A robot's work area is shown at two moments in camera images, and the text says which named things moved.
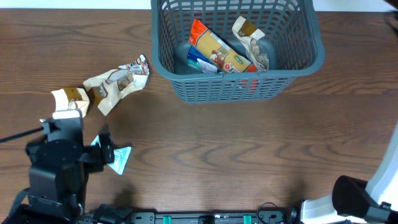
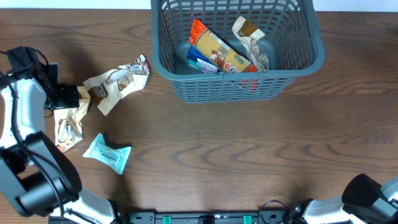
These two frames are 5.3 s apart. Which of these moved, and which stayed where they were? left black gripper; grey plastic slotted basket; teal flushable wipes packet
Moved: left black gripper
Stayed: teal flushable wipes packet; grey plastic slotted basket
